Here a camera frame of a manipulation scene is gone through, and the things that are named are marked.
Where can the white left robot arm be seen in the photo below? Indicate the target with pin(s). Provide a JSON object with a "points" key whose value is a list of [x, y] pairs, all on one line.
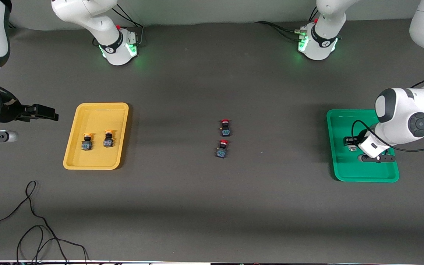
{"points": [[396, 117]]}

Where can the red push button switch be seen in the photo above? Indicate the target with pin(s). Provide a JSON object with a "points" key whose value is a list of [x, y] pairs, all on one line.
{"points": [[222, 151], [226, 130]]}

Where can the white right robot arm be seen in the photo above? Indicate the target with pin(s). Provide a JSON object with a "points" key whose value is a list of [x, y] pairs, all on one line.
{"points": [[87, 11]]}

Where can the yellow plastic tray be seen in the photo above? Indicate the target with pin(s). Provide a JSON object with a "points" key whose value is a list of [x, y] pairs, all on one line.
{"points": [[96, 158]]}

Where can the yellow push button switch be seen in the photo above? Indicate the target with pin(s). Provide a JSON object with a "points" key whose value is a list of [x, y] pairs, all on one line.
{"points": [[86, 145], [108, 141]]}

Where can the dark grey table mat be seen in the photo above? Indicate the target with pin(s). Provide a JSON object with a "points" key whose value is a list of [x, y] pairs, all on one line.
{"points": [[212, 206]]}

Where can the orange white push button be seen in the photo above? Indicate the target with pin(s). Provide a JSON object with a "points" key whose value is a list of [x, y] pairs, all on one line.
{"points": [[352, 148]]}

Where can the green plastic tray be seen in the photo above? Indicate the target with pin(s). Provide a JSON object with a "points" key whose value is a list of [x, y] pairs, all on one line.
{"points": [[344, 169]]}

